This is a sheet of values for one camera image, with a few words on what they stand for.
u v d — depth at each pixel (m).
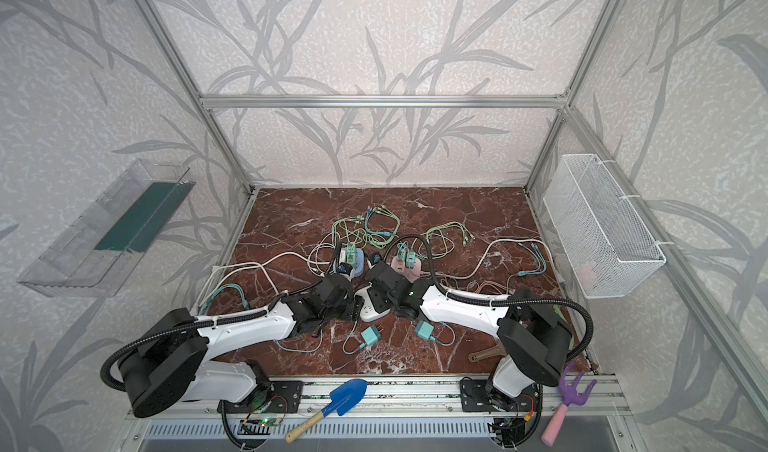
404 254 0.92
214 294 0.91
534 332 0.44
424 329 0.83
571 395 0.74
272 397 0.72
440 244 1.02
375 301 0.75
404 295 0.63
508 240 1.05
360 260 0.96
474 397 0.73
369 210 1.13
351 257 0.90
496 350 0.80
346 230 1.08
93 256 0.63
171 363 0.42
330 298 0.67
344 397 0.74
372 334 0.82
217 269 0.99
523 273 0.96
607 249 0.61
